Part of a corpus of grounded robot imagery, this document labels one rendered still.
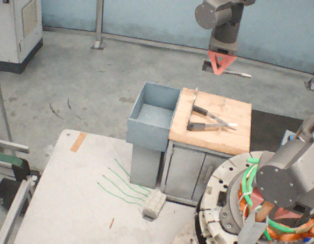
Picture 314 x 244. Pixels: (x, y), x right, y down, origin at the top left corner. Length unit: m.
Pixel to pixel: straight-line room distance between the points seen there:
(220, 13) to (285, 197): 0.45
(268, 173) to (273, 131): 2.27
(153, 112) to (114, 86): 1.71
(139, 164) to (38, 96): 1.75
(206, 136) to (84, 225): 0.42
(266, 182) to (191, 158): 0.55
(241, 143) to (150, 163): 0.28
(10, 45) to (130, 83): 1.02
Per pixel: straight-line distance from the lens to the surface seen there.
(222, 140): 0.87
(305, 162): 0.37
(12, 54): 2.85
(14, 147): 1.23
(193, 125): 0.85
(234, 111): 0.97
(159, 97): 1.02
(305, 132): 0.42
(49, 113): 2.52
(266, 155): 0.52
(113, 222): 1.02
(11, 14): 2.67
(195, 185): 1.01
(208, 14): 0.73
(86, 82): 2.77
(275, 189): 0.39
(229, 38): 0.82
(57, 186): 1.10
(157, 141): 0.90
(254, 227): 0.61
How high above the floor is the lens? 1.66
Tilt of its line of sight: 42 degrees down
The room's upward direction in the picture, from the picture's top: 9 degrees clockwise
